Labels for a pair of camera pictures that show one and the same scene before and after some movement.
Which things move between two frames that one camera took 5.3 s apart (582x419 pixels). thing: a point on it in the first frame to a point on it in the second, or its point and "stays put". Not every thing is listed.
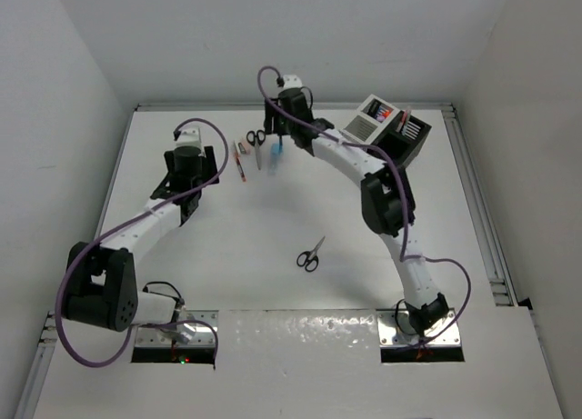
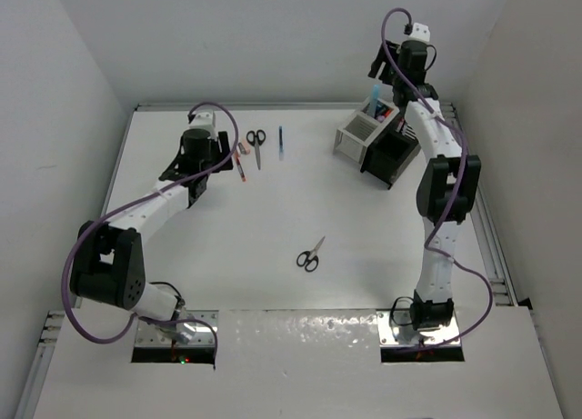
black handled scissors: x=308 y=259 stays put
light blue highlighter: x=276 y=152 to x=376 y=91
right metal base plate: x=396 y=329 stays put
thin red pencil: x=238 y=163 stays put
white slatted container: x=373 y=114 stays put
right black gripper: x=274 y=123 to x=376 y=65
